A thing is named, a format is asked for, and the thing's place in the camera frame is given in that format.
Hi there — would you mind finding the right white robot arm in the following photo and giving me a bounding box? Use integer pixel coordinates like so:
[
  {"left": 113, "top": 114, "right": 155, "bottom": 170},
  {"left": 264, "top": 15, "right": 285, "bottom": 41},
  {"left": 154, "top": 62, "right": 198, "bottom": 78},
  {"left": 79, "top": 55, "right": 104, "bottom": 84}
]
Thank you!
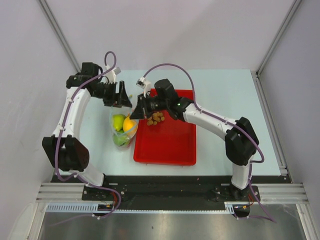
[{"left": 130, "top": 77, "right": 259, "bottom": 201}]

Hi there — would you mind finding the aluminium rail frame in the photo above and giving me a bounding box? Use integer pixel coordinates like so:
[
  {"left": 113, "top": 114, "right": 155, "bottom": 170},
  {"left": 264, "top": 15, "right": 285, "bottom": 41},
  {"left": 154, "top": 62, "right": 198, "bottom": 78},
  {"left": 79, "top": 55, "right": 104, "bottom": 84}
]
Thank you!
[{"left": 36, "top": 182, "right": 309, "bottom": 204}]

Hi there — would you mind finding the brown longan bunch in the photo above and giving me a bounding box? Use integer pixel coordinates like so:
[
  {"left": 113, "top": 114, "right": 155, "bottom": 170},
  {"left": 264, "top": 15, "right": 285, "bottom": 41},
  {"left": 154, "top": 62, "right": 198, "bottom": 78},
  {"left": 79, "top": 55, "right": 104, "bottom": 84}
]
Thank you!
[{"left": 146, "top": 111, "right": 165, "bottom": 126}]

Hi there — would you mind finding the green pear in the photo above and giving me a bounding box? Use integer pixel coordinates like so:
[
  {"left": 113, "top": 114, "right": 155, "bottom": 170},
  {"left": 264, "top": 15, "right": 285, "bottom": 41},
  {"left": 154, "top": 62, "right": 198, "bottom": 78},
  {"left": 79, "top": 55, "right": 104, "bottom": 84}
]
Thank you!
[{"left": 112, "top": 114, "right": 126, "bottom": 132}]

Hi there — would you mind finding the red plastic tray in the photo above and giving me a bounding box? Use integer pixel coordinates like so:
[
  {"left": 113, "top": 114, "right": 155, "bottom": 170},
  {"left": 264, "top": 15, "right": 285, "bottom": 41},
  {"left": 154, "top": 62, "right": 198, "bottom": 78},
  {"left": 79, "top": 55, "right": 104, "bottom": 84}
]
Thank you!
[{"left": 132, "top": 88, "right": 198, "bottom": 167}]

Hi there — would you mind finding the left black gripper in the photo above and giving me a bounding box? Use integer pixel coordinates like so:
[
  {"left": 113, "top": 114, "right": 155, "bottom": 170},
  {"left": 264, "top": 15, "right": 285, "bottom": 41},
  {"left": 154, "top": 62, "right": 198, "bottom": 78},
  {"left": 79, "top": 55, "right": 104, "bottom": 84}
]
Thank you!
[{"left": 92, "top": 80, "right": 132, "bottom": 108}]

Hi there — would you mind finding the white cable duct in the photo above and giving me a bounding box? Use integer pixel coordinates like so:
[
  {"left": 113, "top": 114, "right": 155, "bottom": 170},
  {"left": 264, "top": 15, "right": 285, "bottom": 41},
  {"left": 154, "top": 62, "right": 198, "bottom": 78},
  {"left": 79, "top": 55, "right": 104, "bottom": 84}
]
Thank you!
[{"left": 46, "top": 202, "right": 234, "bottom": 214}]

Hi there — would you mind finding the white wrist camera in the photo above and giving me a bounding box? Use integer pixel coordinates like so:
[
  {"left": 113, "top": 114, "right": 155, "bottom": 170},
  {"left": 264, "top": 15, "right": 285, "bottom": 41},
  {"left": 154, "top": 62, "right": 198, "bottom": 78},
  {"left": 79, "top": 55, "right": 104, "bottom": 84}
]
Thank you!
[
  {"left": 136, "top": 77, "right": 151, "bottom": 100},
  {"left": 104, "top": 65, "right": 121, "bottom": 84}
]

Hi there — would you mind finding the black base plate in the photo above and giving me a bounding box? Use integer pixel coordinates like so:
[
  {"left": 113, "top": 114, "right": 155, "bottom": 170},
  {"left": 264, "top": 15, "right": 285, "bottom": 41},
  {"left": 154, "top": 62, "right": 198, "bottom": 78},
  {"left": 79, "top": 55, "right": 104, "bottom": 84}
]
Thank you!
[{"left": 51, "top": 174, "right": 261, "bottom": 203}]

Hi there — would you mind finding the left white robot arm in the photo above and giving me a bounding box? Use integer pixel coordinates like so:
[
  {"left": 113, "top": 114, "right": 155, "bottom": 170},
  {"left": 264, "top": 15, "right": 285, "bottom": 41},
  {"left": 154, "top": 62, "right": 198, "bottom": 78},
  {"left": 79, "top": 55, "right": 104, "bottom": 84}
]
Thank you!
[{"left": 42, "top": 62, "right": 132, "bottom": 200}]

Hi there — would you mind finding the green guava black stripe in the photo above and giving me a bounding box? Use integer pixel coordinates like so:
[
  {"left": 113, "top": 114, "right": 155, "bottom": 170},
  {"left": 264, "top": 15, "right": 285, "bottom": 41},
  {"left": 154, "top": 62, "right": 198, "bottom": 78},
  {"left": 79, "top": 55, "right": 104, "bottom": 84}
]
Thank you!
[{"left": 112, "top": 133, "right": 131, "bottom": 147}]

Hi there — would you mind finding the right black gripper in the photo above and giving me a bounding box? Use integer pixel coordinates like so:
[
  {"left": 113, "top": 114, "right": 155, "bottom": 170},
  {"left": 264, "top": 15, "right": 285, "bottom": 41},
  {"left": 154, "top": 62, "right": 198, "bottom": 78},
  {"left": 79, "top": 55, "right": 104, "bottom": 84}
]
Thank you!
[{"left": 130, "top": 93, "right": 169, "bottom": 120}]

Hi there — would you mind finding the yellow lemon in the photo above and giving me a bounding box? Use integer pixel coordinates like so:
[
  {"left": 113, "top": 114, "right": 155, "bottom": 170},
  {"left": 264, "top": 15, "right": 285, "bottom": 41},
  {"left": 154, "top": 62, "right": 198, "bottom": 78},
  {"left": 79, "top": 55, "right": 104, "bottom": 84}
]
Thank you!
[{"left": 122, "top": 116, "right": 138, "bottom": 138}]

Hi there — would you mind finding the clear zip top bag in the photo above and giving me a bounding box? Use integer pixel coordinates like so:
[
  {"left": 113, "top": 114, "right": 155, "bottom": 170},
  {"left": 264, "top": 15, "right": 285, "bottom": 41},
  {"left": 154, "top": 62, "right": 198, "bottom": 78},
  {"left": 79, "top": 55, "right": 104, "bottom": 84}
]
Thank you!
[{"left": 109, "top": 106, "right": 139, "bottom": 151}]

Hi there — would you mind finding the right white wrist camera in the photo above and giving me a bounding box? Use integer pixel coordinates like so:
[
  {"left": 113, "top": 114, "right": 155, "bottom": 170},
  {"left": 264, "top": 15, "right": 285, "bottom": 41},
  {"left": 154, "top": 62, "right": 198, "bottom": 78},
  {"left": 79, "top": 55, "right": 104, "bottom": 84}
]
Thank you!
[{"left": 136, "top": 77, "right": 151, "bottom": 100}]

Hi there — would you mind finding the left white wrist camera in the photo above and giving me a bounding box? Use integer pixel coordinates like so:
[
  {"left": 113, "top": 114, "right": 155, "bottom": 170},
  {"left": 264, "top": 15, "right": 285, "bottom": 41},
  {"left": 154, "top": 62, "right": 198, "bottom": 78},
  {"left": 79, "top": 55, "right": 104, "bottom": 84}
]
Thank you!
[{"left": 104, "top": 65, "right": 121, "bottom": 84}]

